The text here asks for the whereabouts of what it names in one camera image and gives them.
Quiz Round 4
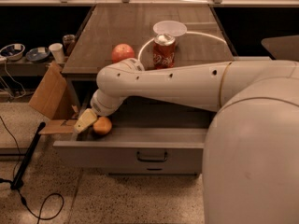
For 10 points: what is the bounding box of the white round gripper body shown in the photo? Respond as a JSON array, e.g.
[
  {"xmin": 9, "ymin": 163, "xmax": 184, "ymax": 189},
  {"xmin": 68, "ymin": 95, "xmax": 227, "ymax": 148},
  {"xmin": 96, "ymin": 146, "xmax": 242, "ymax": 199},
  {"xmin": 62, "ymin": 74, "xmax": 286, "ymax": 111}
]
[{"xmin": 90, "ymin": 90, "xmax": 125, "ymax": 117}]

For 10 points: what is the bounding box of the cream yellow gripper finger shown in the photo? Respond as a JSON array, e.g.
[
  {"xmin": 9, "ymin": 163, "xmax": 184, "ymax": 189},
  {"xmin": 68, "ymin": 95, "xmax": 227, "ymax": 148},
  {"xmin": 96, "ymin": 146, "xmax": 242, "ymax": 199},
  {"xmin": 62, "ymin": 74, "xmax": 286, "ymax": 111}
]
[{"xmin": 74, "ymin": 108, "xmax": 97, "ymax": 133}]

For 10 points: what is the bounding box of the orange fruit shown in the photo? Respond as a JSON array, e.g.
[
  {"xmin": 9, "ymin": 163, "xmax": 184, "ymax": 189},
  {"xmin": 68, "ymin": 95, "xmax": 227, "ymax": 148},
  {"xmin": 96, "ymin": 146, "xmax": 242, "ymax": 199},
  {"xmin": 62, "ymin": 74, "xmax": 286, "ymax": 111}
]
[{"xmin": 93, "ymin": 117, "xmax": 112, "ymax": 135}]

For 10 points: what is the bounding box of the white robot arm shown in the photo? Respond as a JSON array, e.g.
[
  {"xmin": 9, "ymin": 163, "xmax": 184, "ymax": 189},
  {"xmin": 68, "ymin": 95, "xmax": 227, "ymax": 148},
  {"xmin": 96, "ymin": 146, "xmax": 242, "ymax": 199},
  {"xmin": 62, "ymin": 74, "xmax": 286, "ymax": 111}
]
[{"xmin": 75, "ymin": 59, "xmax": 299, "ymax": 224}]

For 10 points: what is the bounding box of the open grey top drawer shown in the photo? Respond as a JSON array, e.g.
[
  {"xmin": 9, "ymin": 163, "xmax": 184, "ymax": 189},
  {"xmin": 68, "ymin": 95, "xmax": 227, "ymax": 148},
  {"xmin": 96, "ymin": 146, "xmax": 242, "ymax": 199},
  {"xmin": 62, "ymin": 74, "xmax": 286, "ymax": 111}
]
[{"xmin": 52, "ymin": 91, "xmax": 216, "ymax": 175}]

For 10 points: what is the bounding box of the brown cardboard box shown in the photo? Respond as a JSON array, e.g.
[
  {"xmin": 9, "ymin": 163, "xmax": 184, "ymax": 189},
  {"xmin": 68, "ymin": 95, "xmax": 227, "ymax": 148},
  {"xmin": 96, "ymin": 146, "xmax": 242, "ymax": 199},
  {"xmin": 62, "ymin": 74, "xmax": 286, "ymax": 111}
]
[{"xmin": 29, "ymin": 62, "xmax": 78, "ymax": 134}]

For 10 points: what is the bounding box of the red apple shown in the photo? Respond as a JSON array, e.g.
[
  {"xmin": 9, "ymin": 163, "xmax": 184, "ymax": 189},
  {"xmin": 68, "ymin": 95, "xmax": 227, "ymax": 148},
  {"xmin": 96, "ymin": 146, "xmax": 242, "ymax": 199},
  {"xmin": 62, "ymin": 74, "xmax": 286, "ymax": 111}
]
[{"xmin": 111, "ymin": 44, "xmax": 135, "ymax": 63}]

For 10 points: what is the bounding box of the white paper cup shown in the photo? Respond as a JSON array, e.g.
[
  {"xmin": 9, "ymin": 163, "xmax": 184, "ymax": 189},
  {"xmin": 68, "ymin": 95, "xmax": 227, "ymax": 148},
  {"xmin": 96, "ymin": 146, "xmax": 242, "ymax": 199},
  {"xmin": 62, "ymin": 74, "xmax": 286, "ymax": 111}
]
[{"xmin": 49, "ymin": 43, "xmax": 64, "ymax": 63}]

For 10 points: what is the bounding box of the dark glass jar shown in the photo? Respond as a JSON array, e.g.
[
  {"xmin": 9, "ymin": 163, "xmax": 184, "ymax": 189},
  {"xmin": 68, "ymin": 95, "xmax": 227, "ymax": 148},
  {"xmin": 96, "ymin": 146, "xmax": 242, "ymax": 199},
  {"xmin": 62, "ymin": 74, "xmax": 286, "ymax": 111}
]
[{"xmin": 63, "ymin": 35, "xmax": 76, "ymax": 56}]

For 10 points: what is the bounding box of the blue bowl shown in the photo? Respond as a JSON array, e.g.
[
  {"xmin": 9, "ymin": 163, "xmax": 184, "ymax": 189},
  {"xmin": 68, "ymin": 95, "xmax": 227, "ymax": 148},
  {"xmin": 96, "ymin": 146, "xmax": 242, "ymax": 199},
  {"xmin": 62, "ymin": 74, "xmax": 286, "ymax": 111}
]
[{"xmin": 25, "ymin": 47, "xmax": 50, "ymax": 63}]

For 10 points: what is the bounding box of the red cola can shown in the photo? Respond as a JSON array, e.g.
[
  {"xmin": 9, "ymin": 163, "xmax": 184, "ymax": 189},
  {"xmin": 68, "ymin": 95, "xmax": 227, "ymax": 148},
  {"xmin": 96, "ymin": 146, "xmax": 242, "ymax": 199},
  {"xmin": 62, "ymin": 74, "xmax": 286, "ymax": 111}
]
[{"xmin": 152, "ymin": 34, "xmax": 176, "ymax": 69}]

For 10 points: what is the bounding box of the grey side shelf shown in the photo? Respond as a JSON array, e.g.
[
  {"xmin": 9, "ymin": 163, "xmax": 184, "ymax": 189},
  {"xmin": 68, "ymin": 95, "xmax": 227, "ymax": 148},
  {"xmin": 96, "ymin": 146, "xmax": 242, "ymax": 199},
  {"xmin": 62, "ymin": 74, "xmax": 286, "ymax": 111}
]
[{"xmin": 0, "ymin": 58, "xmax": 54, "ymax": 77}]

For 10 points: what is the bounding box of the black stand leg left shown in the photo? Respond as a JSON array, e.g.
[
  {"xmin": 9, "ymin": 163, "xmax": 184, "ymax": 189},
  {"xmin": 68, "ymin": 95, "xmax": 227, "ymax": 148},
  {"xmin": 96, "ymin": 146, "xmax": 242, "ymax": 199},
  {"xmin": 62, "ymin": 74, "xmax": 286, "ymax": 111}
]
[{"xmin": 10, "ymin": 122, "xmax": 46, "ymax": 190}]

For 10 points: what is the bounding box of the white bowl with contents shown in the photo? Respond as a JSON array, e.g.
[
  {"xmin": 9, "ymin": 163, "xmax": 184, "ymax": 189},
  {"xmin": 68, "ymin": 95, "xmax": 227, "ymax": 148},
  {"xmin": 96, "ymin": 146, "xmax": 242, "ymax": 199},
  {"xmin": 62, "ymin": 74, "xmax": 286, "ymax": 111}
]
[{"xmin": 0, "ymin": 43, "xmax": 25, "ymax": 61}]

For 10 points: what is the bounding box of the white plastic bowl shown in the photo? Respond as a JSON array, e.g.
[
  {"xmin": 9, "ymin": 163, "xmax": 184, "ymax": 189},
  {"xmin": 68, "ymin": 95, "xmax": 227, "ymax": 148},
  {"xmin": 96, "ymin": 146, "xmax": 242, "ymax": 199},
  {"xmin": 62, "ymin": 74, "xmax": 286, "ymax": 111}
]
[{"xmin": 153, "ymin": 21, "xmax": 187, "ymax": 37}]

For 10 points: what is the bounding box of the black drawer handle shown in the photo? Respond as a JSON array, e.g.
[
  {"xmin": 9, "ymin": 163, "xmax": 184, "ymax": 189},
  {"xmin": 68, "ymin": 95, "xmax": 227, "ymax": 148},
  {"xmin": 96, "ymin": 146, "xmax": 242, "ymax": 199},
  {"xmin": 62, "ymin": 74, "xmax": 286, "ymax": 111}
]
[{"xmin": 136, "ymin": 152, "xmax": 168, "ymax": 163}]

